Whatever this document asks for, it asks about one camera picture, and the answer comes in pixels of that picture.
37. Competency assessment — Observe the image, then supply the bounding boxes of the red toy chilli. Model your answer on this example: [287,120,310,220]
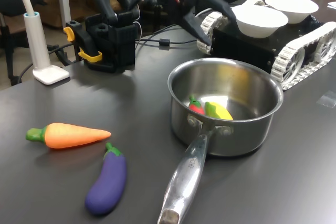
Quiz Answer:
[188,94,205,116]

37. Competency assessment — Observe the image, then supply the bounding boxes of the white bowl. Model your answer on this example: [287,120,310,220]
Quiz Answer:
[230,5,289,38]
[264,0,320,25]

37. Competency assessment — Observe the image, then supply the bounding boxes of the black vehicle with white tracks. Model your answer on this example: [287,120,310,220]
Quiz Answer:
[196,0,336,91]

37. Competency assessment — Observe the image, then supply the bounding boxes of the yellow green toy corn cob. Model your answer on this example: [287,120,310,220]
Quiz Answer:
[204,101,234,121]

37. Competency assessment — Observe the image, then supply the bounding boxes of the black clip with yellow grips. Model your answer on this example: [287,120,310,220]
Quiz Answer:
[64,20,103,70]

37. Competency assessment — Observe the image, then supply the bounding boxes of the clear tape patch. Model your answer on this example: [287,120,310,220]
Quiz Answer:
[316,90,336,107]

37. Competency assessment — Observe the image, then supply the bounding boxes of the orange toy carrot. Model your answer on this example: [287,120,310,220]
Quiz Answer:
[25,122,112,149]

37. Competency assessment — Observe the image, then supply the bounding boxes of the purple toy aubergine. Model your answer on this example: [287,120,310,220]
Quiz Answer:
[84,142,128,216]

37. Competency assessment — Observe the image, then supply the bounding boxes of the long black cable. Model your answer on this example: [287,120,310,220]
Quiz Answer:
[135,23,200,50]

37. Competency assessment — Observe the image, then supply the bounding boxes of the steel pan with long handle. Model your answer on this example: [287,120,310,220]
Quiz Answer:
[156,57,285,224]

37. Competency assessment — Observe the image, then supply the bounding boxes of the white post with flat foot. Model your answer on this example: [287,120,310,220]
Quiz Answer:
[12,0,71,86]

